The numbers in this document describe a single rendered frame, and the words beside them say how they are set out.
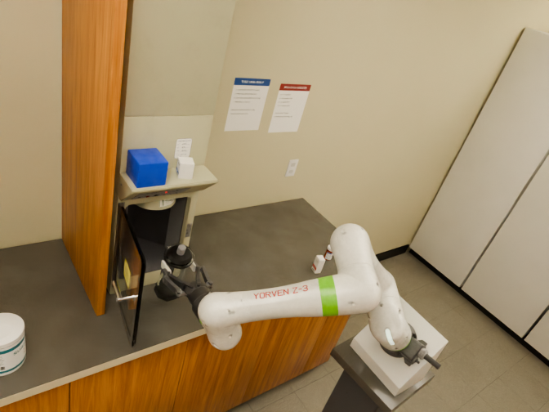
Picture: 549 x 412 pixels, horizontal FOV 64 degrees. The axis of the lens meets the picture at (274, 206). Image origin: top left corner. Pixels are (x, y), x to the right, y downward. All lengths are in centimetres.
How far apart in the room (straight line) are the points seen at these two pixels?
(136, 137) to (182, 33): 36
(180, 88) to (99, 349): 94
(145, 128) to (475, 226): 320
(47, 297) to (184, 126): 85
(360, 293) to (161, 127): 83
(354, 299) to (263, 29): 132
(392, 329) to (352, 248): 43
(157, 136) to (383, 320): 102
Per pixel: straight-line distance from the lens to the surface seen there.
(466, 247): 422
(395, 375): 187
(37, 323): 182
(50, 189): 204
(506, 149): 395
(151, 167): 145
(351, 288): 127
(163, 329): 179
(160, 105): 149
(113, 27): 126
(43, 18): 176
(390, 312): 167
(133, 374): 188
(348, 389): 206
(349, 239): 134
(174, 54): 144
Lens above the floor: 230
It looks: 31 degrees down
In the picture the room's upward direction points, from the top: 17 degrees clockwise
